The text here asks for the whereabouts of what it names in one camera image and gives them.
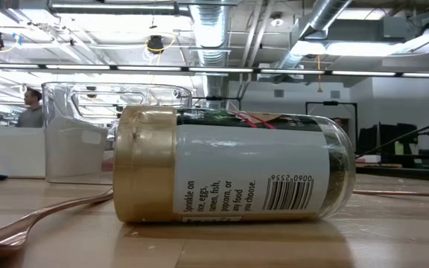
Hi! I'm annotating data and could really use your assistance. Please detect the thin black rectangular stand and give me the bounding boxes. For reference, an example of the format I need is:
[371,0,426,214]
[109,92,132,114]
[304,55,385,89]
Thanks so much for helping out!
[305,100,359,150]

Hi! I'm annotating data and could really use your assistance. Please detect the silver spiral ceiling duct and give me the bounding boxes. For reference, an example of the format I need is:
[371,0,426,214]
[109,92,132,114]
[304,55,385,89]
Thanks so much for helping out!
[190,0,231,109]

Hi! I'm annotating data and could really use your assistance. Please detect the white rectangular container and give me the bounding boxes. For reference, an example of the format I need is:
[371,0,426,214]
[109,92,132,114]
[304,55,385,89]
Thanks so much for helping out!
[0,128,46,178]

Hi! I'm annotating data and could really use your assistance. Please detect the black aluminium frame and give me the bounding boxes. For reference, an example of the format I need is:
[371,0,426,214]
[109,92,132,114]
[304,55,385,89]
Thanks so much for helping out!
[355,113,429,183]

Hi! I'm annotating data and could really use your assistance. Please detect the yellow hanging cord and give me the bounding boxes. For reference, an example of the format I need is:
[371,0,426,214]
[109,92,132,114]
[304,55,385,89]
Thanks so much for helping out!
[316,55,324,93]

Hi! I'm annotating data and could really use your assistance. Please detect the black ceiling light rail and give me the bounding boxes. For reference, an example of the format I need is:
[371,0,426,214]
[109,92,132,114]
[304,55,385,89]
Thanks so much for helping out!
[0,62,429,79]

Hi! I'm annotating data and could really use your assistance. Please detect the clear plastic bin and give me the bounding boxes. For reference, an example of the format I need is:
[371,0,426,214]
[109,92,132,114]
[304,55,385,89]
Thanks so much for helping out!
[41,81,193,186]

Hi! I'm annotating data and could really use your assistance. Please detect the dark monitors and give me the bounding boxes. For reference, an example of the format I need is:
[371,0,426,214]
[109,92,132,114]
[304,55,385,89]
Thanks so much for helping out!
[358,122,419,156]

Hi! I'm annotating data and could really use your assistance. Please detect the seasoning jar gold lid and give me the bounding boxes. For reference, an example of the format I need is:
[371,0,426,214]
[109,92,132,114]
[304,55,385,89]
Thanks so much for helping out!
[112,103,357,224]

